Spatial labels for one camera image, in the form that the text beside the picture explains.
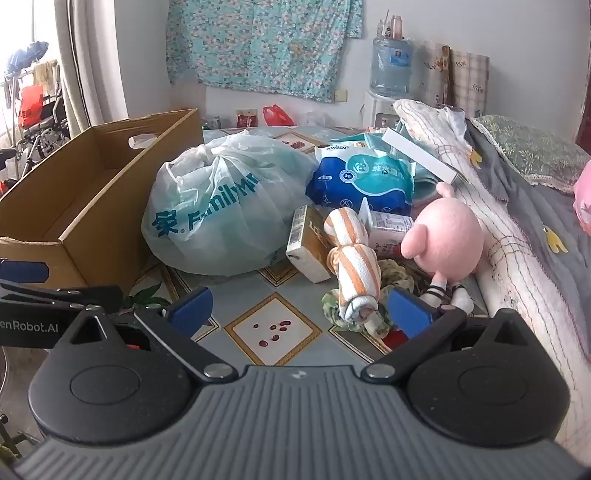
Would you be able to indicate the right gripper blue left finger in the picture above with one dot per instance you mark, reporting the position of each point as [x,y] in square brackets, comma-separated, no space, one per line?
[169,327]

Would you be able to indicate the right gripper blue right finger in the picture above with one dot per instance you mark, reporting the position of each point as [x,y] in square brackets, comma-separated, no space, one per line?
[427,329]

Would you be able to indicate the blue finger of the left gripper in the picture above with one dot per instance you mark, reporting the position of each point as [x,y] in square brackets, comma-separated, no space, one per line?
[23,271]

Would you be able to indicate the pink plush doll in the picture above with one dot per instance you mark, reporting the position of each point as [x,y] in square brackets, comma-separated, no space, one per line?
[447,242]

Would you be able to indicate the orange striped towel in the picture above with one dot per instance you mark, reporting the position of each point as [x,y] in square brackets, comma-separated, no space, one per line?
[354,264]

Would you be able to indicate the blue white wipes pack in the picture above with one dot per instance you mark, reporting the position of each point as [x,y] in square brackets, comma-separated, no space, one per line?
[347,175]

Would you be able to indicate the green camouflage cloth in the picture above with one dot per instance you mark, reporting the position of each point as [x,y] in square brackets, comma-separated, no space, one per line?
[379,323]

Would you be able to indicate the brown cardboard box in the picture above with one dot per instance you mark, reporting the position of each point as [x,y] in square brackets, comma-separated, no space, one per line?
[80,210]

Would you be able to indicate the white striped fleece blanket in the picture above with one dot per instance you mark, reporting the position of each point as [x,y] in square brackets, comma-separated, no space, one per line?
[510,275]

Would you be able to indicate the small milk carton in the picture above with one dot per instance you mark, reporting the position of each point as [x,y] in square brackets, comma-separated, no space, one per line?
[386,231]

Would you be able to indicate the FamilyMart plastic bag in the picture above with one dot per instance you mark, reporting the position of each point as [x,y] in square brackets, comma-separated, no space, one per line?
[225,208]

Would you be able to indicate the wheelchair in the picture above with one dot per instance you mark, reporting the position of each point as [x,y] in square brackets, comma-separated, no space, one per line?
[36,143]

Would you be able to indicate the white gold small box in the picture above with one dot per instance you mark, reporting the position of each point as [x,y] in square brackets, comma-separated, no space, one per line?
[307,246]

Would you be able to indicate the grey blanket with ducks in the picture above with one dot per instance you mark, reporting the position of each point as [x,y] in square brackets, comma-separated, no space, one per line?
[546,217]

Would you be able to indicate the long white flat box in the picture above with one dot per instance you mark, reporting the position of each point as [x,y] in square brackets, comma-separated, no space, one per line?
[437,167]

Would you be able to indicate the white curtain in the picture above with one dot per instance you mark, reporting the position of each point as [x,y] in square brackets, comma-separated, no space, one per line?
[89,61]

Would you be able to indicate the floral green pillow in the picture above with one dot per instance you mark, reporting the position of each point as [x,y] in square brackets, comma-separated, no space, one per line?
[540,157]

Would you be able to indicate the white water dispenser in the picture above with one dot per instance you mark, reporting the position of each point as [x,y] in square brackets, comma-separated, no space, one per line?
[378,111]

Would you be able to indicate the red plastic bag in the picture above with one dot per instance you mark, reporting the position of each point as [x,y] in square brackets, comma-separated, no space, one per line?
[276,116]

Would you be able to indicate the water dispenser bottle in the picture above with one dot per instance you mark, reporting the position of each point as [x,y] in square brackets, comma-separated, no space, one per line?
[390,75]

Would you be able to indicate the floral teal wall cloth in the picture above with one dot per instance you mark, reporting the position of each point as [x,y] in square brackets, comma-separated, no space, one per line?
[291,48]

